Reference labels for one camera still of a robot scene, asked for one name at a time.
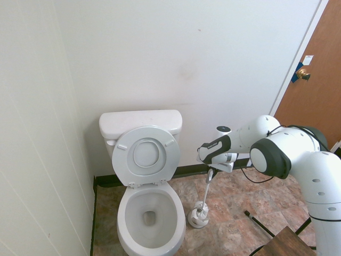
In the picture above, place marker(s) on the black rubber baseboard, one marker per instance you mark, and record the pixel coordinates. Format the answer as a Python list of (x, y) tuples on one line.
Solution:
[(186, 170), (93, 213)]

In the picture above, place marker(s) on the brass door knob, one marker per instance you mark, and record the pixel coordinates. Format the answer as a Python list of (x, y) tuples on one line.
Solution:
[(302, 73)]

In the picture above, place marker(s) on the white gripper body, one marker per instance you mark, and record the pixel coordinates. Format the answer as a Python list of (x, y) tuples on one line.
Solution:
[(223, 166)]

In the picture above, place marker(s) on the white toilet tank lid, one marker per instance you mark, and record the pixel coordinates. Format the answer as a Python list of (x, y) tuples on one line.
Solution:
[(138, 120)]

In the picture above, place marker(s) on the white ceramic toilet bowl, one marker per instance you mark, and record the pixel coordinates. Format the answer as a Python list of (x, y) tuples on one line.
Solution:
[(152, 240)]

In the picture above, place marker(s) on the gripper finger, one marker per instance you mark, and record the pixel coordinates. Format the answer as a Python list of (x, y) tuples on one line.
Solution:
[(210, 170), (215, 172)]

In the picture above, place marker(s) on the brown wooden door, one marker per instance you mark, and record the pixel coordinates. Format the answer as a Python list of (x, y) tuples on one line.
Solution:
[(319, 93)]

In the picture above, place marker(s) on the dark brown wooden table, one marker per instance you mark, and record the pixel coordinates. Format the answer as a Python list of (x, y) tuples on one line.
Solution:
[(287, 244)]

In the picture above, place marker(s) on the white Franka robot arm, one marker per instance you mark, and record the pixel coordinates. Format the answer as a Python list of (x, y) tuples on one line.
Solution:
[(306, 160)]

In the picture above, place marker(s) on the white door frame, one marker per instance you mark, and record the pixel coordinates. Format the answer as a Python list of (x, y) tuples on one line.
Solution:
[(298, 58)]

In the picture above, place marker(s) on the blue tape strip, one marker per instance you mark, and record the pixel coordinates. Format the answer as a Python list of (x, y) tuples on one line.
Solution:
[(296, 76)]

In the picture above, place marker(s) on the white toilet seat with lid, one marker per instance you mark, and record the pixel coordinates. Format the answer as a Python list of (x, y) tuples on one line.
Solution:
[(146, 157)]

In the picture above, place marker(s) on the white toilet brush holder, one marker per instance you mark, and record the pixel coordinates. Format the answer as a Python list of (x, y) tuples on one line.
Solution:
[(197, 222)]

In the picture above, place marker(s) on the white paper label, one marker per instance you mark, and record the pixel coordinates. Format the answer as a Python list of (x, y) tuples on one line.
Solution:
[(308, 60)]

